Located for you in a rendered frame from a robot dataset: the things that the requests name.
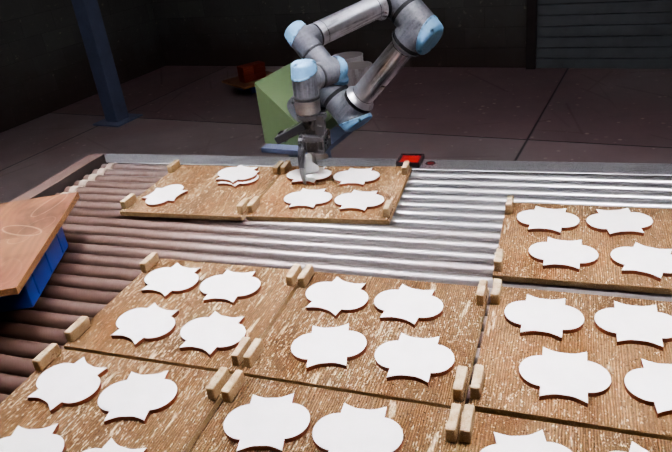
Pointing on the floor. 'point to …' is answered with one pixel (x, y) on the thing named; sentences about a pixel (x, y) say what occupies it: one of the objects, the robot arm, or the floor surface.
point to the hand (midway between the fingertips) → (308, 174)
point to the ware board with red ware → (249, 74)
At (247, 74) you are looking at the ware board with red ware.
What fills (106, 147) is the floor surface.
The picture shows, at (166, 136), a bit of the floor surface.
